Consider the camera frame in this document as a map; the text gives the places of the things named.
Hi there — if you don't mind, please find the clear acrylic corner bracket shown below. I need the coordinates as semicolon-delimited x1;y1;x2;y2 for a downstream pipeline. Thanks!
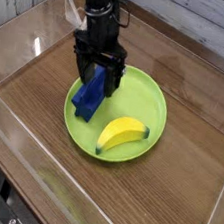
64;0;87;30

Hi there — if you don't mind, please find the green round plate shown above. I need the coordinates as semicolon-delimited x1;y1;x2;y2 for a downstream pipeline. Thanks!
63;66;167;163

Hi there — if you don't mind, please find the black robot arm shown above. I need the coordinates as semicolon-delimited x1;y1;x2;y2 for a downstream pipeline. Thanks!
73;0;130;97

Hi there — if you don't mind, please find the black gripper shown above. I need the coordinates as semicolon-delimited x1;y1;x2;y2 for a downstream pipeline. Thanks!
73;6;130;98

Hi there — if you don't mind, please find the black metal bracket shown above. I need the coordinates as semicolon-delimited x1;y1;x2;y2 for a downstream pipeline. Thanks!
0;182;34;224

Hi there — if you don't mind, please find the yellow toy banana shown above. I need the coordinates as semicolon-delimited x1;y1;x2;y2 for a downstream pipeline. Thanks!
95;116;150;155

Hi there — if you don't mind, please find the blue star-shaped block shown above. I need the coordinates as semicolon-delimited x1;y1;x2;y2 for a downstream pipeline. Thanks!
71;66;105;122

